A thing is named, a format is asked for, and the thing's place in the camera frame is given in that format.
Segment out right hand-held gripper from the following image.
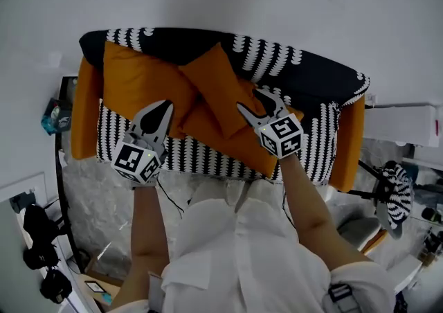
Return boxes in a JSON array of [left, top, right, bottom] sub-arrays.
[[237, 88, 305, 160]]

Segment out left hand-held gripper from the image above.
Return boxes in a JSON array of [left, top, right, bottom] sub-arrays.
[[110, 99, 174, 185]]

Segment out person's right forearm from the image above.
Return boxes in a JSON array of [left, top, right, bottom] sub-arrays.
[[276, 154, 338, 236]]

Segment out person's left forearm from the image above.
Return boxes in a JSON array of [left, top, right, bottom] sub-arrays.
[[128, 183, 172, 262]]

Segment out person's beige trousers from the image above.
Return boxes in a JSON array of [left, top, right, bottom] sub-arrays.
[[188, 178, 288, 217]]

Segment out black side table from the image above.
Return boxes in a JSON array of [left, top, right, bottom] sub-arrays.
[[57, 75, 80, 134]]

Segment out teal printed bag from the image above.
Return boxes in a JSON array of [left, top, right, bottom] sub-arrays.
[[40, 97, 73, 136]]

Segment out white appliance with red label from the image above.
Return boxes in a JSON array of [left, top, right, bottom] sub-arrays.
[[362, 103, 441, 148]]

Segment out grey padded chair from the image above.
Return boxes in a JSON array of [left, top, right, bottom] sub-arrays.
[[337, 216, 388, 256]]

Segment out black bag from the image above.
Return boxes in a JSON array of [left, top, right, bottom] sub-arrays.
[[22, 244, 60, 271], [23, 203, 69, 247], [39, 267, 73, 305]]

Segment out small grey device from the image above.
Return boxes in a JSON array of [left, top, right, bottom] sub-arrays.
[[9, 190, 37, 215]]

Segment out person's white shirt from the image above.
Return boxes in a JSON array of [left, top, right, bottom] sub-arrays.
[[110, 197, 397, 313]]

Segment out black white patterned cloth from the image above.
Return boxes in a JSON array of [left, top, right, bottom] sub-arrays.
[[380, 161, 415, 229]]

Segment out teal fabric item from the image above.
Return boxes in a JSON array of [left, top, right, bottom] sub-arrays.
[[401, 161, 420, 184]]

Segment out brown cardboard box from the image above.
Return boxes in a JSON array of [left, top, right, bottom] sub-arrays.
[[84, 259, 123, 309]]

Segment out small black framed tablet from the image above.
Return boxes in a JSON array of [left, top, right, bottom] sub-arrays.
[[84, 280, 107, 294]]

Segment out blue grey fabric item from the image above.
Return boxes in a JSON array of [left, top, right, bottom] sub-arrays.
[[413, 183, 443, 209]]

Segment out white side table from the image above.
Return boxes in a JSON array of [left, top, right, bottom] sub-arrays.
[[0, 171, 87, 313]]

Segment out white low table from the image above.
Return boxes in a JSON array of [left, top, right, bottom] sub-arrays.
[[390, 252, 425, 296]]

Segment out thin black cable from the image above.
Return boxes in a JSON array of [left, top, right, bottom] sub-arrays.
[[282, 183, 298, 229], [157, 172, 184, 219]]

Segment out grey harness strap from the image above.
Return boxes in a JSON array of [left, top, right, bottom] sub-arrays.
[[323, 283, 364, 313], [147, 271, 165, 313]]

